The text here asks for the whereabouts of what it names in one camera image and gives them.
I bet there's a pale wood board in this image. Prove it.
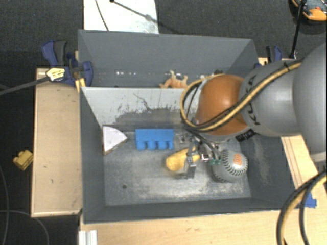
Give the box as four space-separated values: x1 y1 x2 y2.
30 67 84 218

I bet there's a grey metal bin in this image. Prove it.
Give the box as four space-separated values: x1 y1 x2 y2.
77 29 295 224

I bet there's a blue toy brick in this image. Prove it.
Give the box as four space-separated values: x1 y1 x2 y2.
135 129 175 151

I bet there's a white wedge block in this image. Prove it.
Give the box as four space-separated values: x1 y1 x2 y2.
102 126 128 156

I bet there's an orange toy animal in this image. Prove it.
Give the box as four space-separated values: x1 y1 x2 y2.
159 70 189 90

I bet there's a yellow toy potato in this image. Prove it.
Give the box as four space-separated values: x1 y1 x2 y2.
166 147 201 172

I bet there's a grey baseball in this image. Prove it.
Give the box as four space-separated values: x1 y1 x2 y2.
212 149 249 184

